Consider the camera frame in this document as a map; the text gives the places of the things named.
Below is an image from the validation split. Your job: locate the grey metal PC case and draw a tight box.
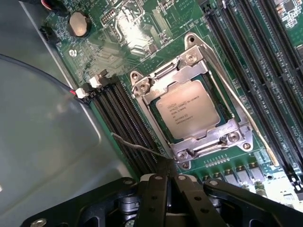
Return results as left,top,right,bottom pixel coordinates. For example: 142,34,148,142
0,0,143,227

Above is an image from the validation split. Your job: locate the CPU socket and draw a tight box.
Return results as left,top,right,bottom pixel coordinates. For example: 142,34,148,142
129,32,254,171

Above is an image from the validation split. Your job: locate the metal socket cover frame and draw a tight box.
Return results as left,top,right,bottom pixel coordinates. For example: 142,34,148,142
132,44,252,166

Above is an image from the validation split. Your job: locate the black and red wire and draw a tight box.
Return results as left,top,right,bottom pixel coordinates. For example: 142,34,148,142
0,53,79,98

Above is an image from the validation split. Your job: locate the black RAM slot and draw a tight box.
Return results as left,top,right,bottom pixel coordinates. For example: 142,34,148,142
99,89,152,175
202,6,303,190
257,0,303,81
89,93,143,177
116,80,168,158
219,0,303,154
239,0,303,114
107,84,159,172

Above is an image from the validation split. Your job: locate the long metal locking lever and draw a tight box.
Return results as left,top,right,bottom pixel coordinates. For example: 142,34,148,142
184,32,280,166

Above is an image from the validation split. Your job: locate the thin wire locking lever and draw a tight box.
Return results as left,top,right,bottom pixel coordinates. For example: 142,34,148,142
110,131,174,159

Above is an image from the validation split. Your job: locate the black board connector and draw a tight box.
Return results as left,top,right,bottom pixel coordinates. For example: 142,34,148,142
39,25,59,44

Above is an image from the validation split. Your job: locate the white wire connector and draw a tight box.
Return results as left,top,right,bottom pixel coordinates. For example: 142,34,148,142
75,87,89,99
89,76,102,87

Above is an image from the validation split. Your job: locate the round coin cell battery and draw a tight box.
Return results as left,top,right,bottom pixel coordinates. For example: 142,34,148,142
68,11,92,38

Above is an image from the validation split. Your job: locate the silver Intel CPU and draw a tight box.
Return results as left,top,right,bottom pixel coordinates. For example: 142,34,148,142
155,79,223,140

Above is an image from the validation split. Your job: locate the green motherboard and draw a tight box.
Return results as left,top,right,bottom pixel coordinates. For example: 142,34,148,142
40,0,303,212

